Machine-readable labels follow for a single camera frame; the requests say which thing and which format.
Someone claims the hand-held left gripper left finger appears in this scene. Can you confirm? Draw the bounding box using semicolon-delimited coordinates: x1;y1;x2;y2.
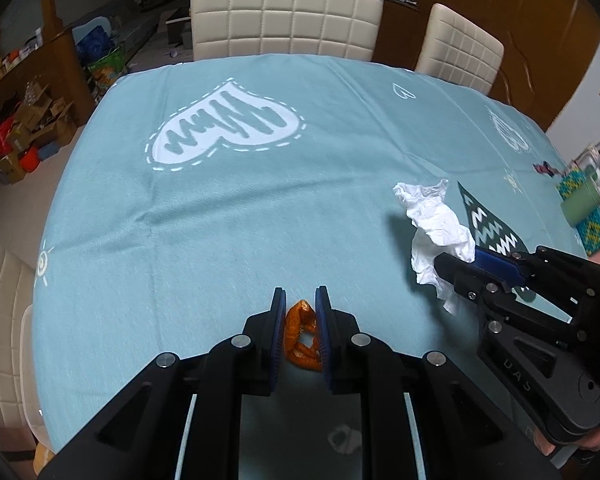
37;287;287;480

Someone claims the wooden wall cabinet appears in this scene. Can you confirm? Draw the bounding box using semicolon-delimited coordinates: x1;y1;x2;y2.
380;0;600;131

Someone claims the person's right hand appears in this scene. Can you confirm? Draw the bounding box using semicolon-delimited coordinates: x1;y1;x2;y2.
532;425;600;458

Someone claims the teal printed tablecloth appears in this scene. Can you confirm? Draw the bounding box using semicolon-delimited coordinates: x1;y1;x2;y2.
30;55;597;480

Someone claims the white tissue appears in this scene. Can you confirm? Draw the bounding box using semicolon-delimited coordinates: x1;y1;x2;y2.
392;178;477;316

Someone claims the wooden shelf unit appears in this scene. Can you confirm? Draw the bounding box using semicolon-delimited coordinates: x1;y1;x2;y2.
37;0;97;128

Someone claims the blue bag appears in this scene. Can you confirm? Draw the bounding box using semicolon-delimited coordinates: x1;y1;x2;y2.
75;17;116;63

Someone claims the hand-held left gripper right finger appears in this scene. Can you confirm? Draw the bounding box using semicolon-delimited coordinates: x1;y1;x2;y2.
314;285;563;480

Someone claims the cream quilted chair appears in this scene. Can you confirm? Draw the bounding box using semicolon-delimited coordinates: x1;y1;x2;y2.
415;3;505;96
0;230;42;431
190;0;386;63

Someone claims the green cup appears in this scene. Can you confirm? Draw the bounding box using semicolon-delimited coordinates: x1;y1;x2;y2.
560;187;600;226

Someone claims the green bag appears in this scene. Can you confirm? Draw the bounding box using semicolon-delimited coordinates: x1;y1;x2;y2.
87;47;126;88

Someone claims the pile of cardboard boxes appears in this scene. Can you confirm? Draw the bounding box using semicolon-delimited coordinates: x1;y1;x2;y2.
0;82;78;183

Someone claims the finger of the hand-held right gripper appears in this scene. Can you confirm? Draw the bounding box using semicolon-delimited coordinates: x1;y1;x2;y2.
474;246;600;333
434;251;588;391

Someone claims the yellow box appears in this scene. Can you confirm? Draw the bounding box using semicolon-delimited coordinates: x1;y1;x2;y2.
0;50;23;83

